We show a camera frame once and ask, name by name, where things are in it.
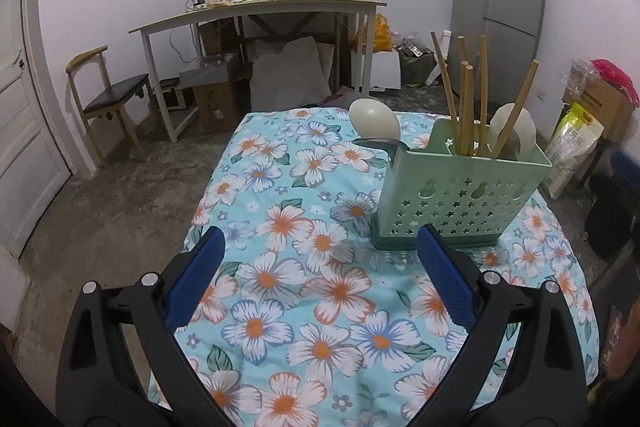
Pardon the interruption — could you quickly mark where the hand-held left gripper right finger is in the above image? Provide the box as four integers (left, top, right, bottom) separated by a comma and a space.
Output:
407, 223, 586, 427

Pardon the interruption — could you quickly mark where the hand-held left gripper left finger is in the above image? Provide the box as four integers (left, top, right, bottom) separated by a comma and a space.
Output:
55, 224, 236, 427

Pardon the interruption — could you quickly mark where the green plastic utensil holder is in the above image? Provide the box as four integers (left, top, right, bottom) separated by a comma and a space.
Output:
351, 117, 553, 253

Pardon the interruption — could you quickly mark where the white ceramic spoon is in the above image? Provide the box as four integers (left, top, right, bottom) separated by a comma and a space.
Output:
490, 103, 537, 158
348, 98, 401, 142

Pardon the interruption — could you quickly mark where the floral blue cloth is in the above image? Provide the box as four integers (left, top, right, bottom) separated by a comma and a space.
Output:
147, 107, 601, 427

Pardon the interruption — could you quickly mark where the yellow white rice bag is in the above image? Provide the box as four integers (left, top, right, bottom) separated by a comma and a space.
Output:
542, 102, 606, 201

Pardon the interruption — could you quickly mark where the small black appliance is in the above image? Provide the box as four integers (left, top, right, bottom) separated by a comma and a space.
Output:
159, 77, 194, 114

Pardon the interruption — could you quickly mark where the wooden chair black seat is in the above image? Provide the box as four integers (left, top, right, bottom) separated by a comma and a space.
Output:
66, 45, 154, 164

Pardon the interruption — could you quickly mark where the white panel door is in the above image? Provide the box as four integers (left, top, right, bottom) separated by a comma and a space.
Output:
0, 49, 72, 259

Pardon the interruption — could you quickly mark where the plastic wrapped grey box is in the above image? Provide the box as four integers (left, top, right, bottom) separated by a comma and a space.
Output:
179, 52, 241, 88

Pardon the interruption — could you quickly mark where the green bag of goods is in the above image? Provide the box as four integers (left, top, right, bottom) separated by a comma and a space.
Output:
397, 41, 437, 88

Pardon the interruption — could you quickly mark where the white low cabinet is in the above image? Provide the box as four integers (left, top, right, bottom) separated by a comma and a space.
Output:
350, 49, 402, 94

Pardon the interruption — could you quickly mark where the white sack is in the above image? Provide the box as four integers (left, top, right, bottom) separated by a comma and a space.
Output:
249, 36, 334, 111

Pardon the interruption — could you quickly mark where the large cardboard box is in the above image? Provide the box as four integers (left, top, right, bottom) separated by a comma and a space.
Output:
562, 77, 636, 144

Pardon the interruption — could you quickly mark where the yellow plastic bag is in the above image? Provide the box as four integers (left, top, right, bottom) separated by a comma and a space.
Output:
357, 13, 391, 54

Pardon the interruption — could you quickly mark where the pink plastic bag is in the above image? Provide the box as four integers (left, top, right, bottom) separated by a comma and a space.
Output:
590, 59, 640, 108

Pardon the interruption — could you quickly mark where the white frame table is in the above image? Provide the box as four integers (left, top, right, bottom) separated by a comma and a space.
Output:
128, 0, 388, 144

